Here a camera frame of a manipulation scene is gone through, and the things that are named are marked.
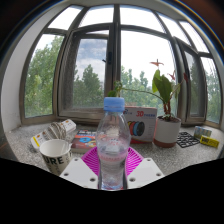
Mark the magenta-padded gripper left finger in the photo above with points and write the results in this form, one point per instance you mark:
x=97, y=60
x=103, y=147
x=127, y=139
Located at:
x=78, y=171

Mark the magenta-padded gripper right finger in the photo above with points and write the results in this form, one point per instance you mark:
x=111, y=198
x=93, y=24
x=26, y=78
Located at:
x=145, y=170

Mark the clear blue-capped water bottle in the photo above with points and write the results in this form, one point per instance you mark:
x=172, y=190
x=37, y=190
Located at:
x=112, y=140

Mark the white printed paper cup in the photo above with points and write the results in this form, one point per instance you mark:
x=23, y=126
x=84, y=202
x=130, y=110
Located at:
x=56, y=160

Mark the colourful dark-covered book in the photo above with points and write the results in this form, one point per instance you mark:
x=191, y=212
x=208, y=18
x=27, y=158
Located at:
x=84, y=140

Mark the potted plant in white pot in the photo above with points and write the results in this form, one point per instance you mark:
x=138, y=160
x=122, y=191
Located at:
x=166, y=131

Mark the coil of beige twine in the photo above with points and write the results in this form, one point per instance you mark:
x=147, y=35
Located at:
x=56, y=130

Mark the red white filament spool box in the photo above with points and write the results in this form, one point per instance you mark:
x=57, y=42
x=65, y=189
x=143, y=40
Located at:
x=143, y=123

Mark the black lattice trivet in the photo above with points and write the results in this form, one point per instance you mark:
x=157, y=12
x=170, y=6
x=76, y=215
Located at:
x=187, y=140

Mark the small green patterned box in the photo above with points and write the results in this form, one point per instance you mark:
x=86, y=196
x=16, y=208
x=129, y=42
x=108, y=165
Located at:
x=202, y=131

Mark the long yellow glue box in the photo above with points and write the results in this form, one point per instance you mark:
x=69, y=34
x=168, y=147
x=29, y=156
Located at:
x=210, y=141

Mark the brown framed bay window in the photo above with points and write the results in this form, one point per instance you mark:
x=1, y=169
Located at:
x=115, y=66

